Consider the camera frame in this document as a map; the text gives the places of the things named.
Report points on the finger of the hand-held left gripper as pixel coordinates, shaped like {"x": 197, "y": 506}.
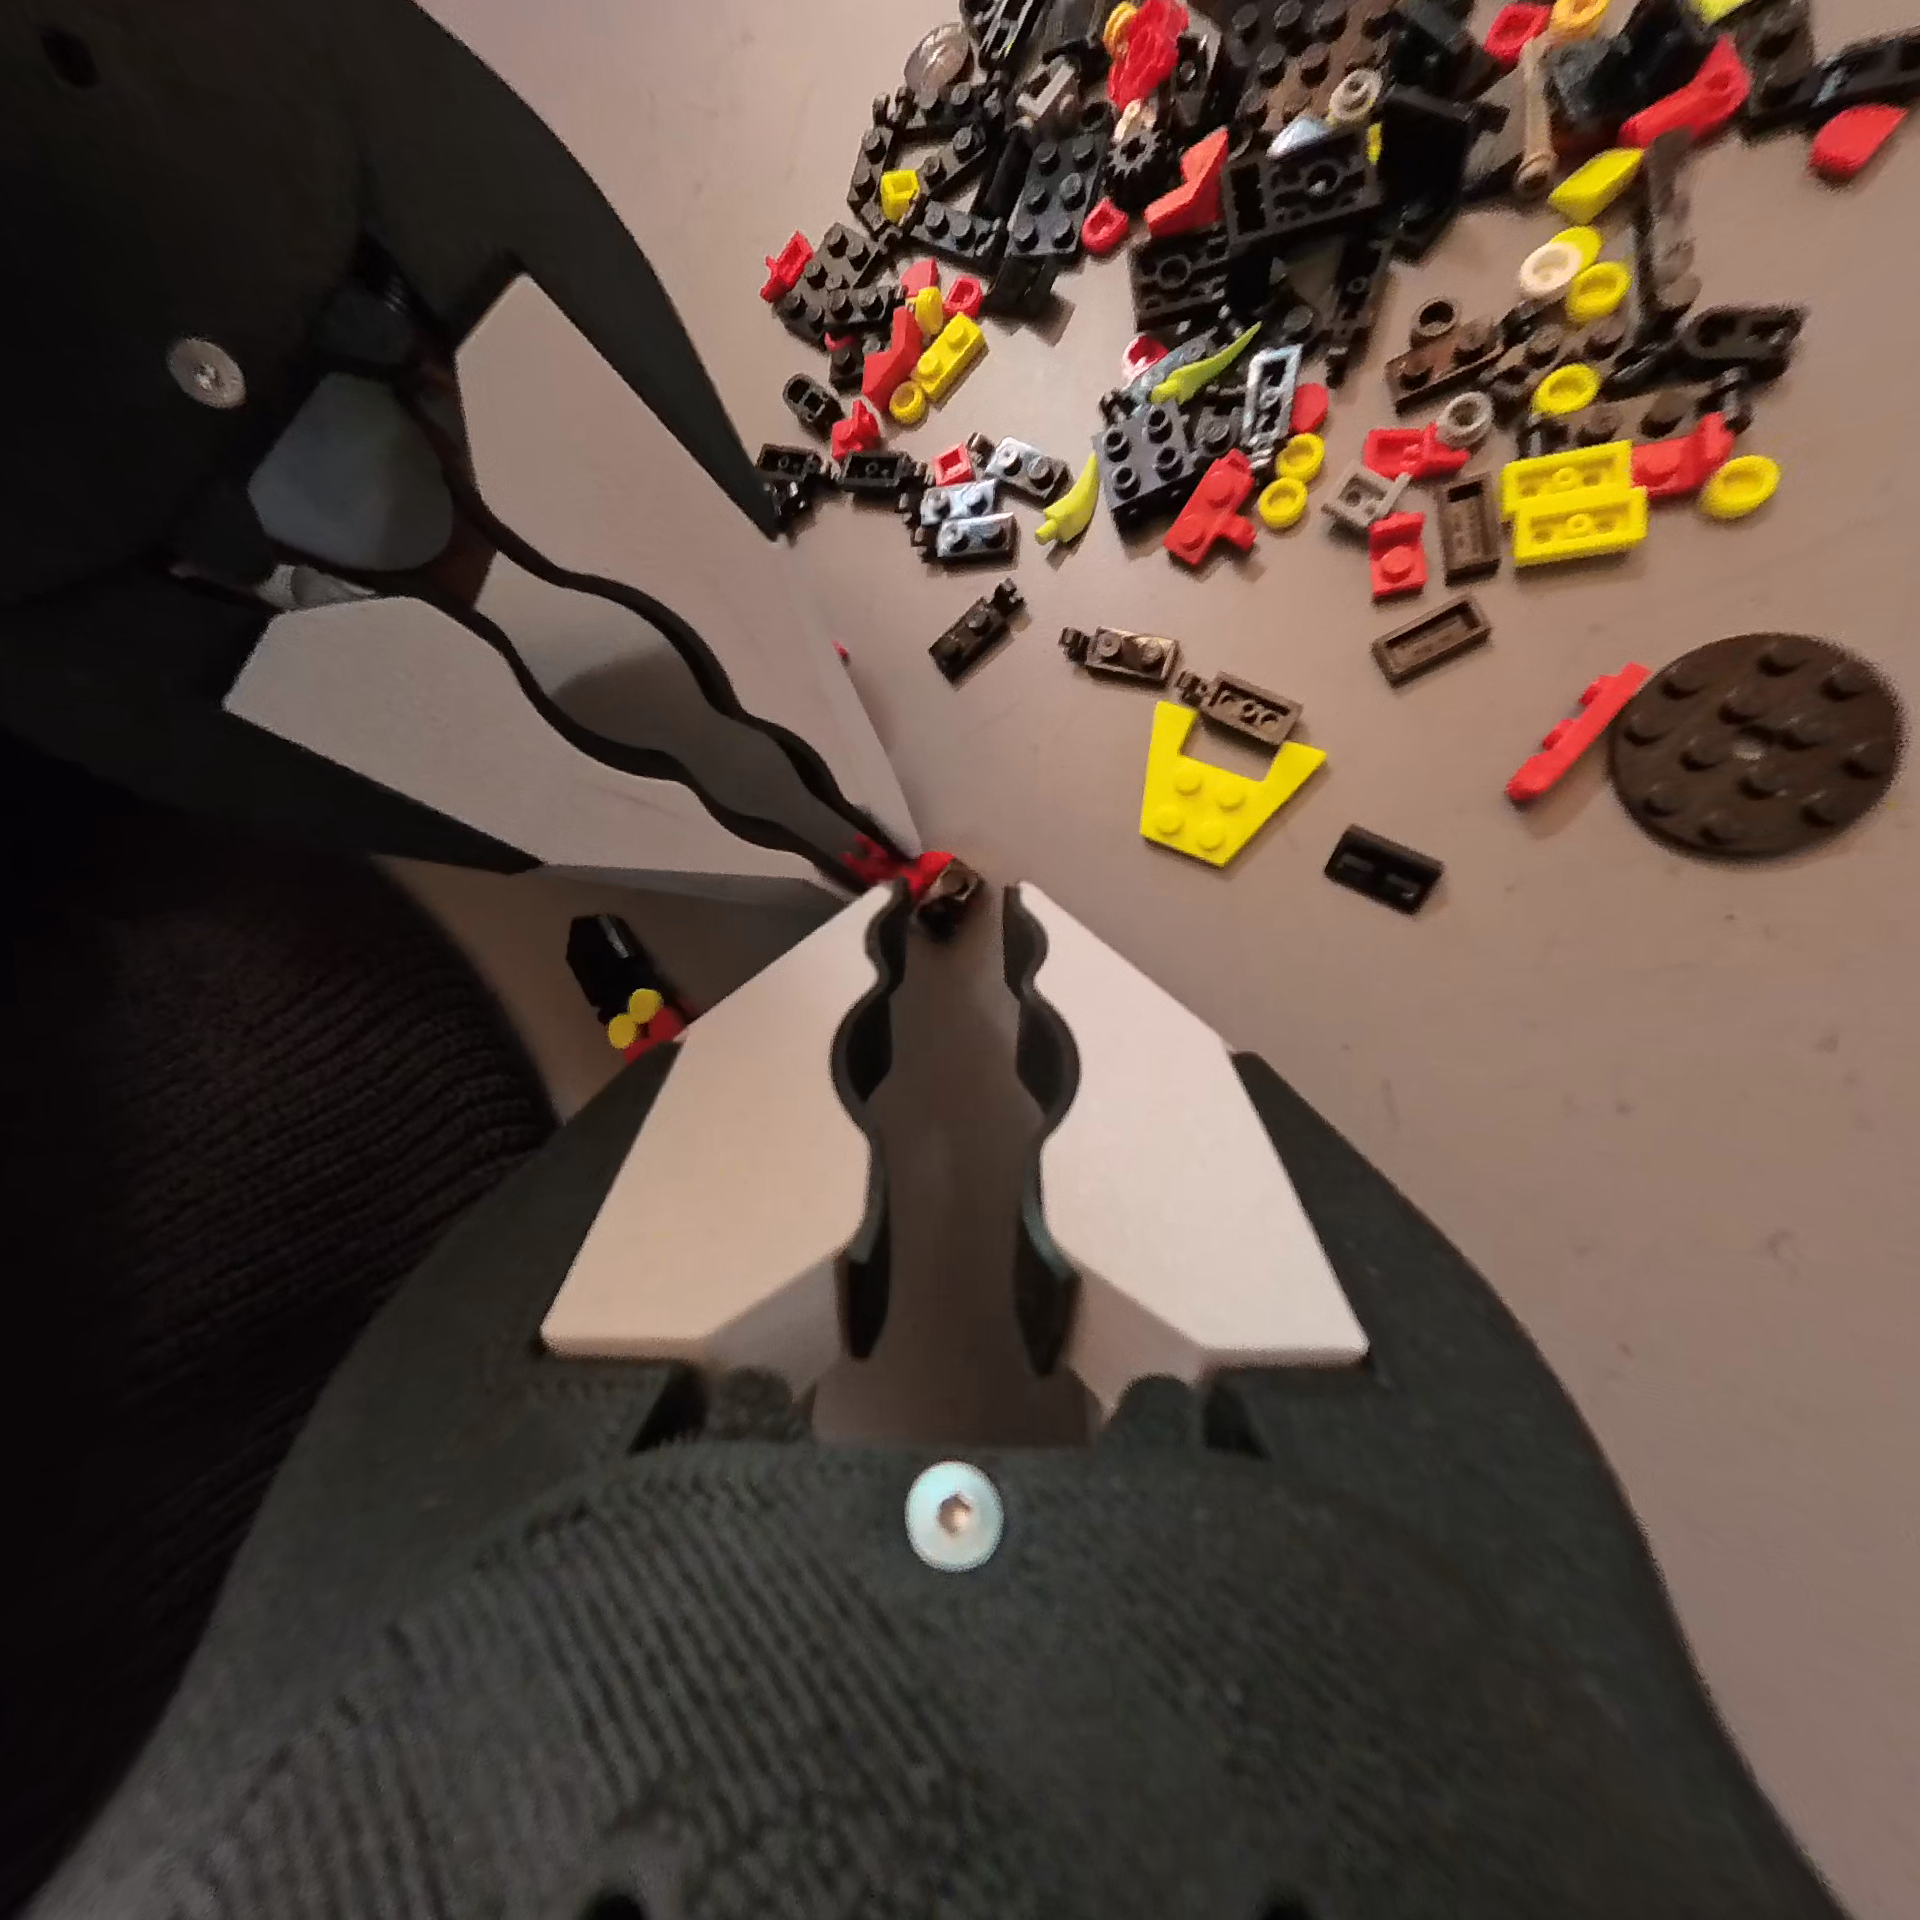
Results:
{"x": 645, "y": 509}
{"x": 496, "y": 767}

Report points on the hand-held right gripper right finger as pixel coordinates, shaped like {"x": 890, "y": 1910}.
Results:
{"x": 1200, "y": 1204}

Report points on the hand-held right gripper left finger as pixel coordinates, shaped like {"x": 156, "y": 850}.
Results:
{"x": 720, "y": 1204}

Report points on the red lego clip piece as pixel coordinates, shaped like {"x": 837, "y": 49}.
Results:
{"x": 1564, "y": 748}
{"x": 879, "y": 865}

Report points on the pile of lego pieces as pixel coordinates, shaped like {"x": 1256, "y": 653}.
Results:
{"x": 1290, "y": 199}

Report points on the black red yellow lego assembly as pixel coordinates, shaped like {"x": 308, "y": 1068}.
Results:
{"x": 606, "y": 964}

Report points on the black lego slope piece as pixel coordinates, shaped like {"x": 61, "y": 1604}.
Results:
{"x": 1382, "y": 869}

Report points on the yellow lego wedge plate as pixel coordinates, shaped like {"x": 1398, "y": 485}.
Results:
{"x": 1216, "y": 802}

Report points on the black round lego plate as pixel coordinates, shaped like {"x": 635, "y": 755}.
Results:
{"x": 1757, "y": 748}

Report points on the person's black knit sweater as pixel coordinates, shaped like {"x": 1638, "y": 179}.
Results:
{"x": 224, "y": 1126}

